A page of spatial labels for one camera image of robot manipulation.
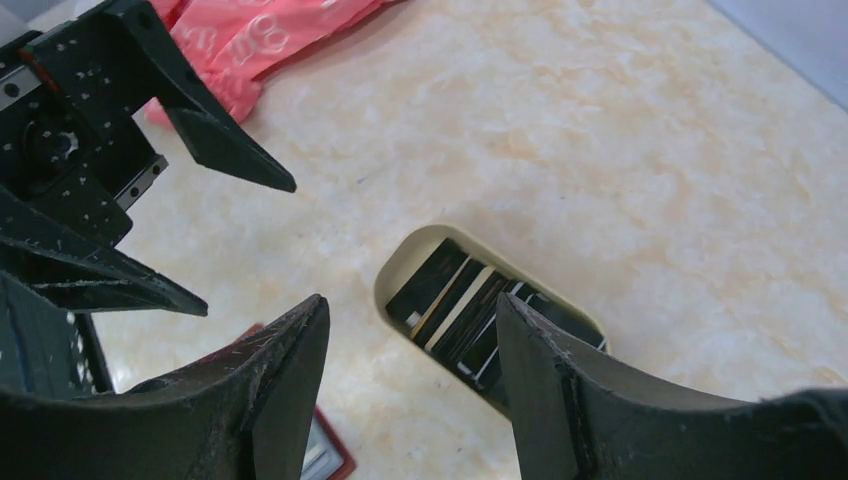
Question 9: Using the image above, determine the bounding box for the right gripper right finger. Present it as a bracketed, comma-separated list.
[496, 294, 847, 479]

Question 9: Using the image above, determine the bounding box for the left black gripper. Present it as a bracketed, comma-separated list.
[1, 1, 297, 316]

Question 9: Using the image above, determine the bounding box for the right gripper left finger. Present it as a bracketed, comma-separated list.
[1, 294, 330, 479]

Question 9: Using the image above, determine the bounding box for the red card holder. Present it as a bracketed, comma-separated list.
[238, 327, 356, 479]

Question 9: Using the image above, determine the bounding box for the beige oval tray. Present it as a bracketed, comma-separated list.
[374, 224, 610, 414]

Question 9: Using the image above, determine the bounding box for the numbered black credit card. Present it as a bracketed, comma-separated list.
[434, 271, 510, 384]

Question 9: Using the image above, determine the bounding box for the pink white cloth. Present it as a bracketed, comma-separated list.
[152, 0, 391, 123]

